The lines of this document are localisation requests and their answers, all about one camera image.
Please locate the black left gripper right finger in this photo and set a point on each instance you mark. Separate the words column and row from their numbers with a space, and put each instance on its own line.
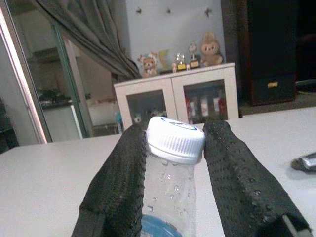
column 242, row 182

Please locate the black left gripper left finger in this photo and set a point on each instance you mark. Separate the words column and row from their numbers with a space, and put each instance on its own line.
column 118, row 182

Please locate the clear plastic water bottle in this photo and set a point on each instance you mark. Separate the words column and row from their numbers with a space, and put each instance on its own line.
column 172, row 153

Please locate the black flat object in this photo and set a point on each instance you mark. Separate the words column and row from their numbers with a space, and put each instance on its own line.
column 304, row 163

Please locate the white glass-door cabinet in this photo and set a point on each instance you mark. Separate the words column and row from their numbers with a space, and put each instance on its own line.
column 172, row 98

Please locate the small bear plush toy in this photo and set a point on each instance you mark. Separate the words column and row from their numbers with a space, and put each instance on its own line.
column 148, row 64

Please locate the pastel framed picture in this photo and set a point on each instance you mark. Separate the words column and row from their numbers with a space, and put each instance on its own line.
column 165, row 59

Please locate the gold trophy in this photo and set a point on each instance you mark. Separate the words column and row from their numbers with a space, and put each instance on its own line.
column 181, row 61

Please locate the tall silver trophy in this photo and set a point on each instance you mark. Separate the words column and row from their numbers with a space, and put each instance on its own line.
column 193, row 55

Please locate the dark wooden speaker cabinet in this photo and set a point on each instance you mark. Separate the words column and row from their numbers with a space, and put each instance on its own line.
column 271, row 49

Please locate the large brown plush toy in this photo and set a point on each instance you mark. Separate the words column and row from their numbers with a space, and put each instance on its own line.
column 211, row 49

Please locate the grey curtain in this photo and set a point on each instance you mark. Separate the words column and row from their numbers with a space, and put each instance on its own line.
column 93, row 37

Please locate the sliding glass door frame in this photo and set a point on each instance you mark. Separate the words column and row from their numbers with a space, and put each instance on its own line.
column 27, row 74

